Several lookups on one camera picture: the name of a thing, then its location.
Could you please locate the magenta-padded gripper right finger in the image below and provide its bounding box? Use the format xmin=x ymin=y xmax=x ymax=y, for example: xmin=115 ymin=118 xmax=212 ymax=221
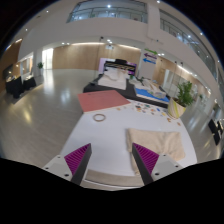
xmin=131 ymin=142 xmax=184 ymax=186

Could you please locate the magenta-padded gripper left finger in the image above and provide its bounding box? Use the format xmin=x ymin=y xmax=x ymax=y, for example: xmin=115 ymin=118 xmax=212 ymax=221
xmin=42 ymin=143 xmax=93 ymax=186

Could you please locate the beige towel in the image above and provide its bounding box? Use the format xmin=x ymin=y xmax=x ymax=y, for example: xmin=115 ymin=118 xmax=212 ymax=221
xmin=125 ymin=128 xmax=186 ymax=176

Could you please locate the potted plant in striped pot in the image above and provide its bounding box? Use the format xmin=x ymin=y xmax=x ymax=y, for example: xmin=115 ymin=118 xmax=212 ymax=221
xmin=167 ymin=80 xmax=196 ymax=120

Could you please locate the pink flat board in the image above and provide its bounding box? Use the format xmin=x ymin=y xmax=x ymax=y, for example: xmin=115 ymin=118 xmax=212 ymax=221
xmin=77 ymin=89 xmax=132 ymax=114

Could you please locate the blue flat board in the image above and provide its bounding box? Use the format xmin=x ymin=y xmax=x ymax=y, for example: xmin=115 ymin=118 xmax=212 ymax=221
xmin=134 ymin=87 xmax=170 ymax=104

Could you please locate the black draped display table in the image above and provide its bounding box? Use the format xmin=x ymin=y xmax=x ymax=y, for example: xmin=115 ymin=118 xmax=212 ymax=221
xmin=83 ymin=73 xmax=169 ymax=109

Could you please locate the black chair group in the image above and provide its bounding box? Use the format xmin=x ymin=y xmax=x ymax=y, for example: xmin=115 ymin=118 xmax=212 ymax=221
xmin=208 ymin=118 xmax=224 ymax=146

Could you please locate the white cloth bundle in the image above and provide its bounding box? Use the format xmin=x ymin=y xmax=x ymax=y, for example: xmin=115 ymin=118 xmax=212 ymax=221
xmin=97 ymin=71 xmax=129 ymax=91

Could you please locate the black furniture group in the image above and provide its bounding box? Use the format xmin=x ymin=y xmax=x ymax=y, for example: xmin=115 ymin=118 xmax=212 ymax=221
xmin=4 ymin=75 xmax=37 ymax=99

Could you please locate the black piano with purple screen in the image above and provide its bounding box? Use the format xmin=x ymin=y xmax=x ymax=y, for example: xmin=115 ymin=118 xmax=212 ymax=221
xmin=102 ymin=59 xmax=138 ymax=77

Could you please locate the blue arrow sign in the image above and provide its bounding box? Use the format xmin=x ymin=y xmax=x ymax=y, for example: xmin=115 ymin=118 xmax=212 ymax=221
xmin=142 ymin=57 xmax=157 ymax=65

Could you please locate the purple arrow sign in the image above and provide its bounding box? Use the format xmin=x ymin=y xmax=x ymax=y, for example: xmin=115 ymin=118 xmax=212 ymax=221
xmin=143 ymin=52 xmax=158 ymax=60

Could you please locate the green arrow sign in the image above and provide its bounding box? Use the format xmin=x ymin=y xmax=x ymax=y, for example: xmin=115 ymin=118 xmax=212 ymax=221
xmin=144 ymin=48 xmax=158 ymax=56

